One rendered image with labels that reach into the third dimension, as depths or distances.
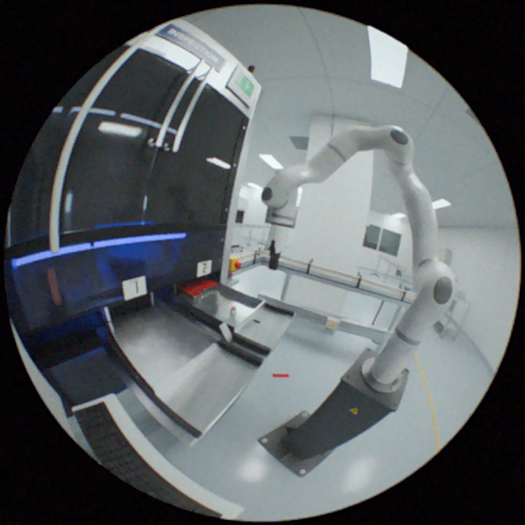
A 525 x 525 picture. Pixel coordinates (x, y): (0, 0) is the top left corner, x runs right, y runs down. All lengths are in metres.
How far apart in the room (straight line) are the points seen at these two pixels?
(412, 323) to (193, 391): 0.59
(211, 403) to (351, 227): 1.98
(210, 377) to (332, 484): 1.22
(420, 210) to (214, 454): 1.48
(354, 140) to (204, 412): 0.82
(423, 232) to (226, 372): 0.64
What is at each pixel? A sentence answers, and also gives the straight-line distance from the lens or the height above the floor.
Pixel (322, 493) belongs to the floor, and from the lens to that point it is 1.41.
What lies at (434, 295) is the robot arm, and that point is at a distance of 0.46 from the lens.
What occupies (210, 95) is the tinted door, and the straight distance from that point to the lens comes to 0.78.
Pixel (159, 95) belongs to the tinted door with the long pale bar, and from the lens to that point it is 0.64.
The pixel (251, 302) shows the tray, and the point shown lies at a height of 0.88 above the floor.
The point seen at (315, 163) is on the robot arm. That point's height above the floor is 1.48.
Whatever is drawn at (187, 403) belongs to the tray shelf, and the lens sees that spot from 0.43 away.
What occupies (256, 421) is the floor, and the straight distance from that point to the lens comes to 1.37.
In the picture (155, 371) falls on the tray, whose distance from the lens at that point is 0.49.
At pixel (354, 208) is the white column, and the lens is 2.08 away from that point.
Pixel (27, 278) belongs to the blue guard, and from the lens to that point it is 0.53.
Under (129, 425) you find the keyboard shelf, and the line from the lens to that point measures 0.52.
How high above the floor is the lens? 1.27
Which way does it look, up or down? 14 degrees down
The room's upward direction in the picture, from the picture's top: 10 degrees clockwise
